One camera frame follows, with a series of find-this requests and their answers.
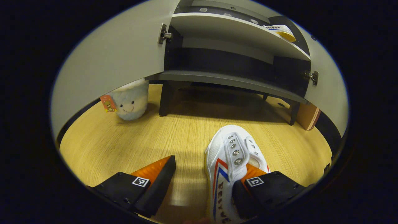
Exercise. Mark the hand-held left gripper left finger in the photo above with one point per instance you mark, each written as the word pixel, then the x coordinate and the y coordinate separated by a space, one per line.
pixel 155 186

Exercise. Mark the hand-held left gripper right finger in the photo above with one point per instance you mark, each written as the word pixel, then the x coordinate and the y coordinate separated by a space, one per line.
pixel 273 189

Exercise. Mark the white sneaker shoe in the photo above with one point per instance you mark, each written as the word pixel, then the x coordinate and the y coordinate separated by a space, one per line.
pixel 227 149
pixel 284 32

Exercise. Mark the white shoe cabinet door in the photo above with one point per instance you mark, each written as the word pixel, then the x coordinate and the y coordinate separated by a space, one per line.
pixel 329 90
pixel 118 53

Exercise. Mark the white shoe cabinet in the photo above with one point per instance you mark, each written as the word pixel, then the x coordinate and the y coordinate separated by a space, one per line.
pixel 224 32

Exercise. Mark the metal door hinge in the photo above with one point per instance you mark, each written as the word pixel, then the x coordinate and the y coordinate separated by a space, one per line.
pixel 163 34
pixel 312 77

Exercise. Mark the brown cardboard box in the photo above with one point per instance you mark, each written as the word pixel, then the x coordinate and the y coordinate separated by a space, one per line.
pixel 307 116

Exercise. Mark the white plush toy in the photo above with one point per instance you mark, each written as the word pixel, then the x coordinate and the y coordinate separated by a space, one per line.
pixel 132 99

